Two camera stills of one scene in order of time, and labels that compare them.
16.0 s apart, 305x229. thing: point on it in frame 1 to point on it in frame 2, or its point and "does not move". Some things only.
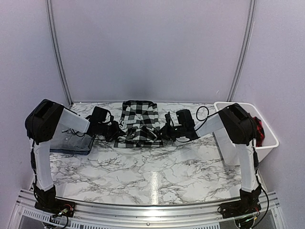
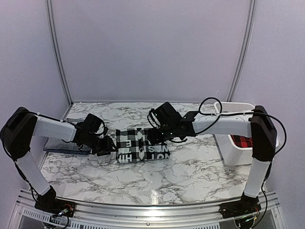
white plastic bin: x=227 y=148 does not move
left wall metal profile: x=49 y=6 does not move
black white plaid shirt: x=140 y=120 to x=134 y=144
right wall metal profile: x=237 y=73 does not move
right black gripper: x=165 y=133 to x=153 y=136
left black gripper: x=117 y=132 to x=107 y=147
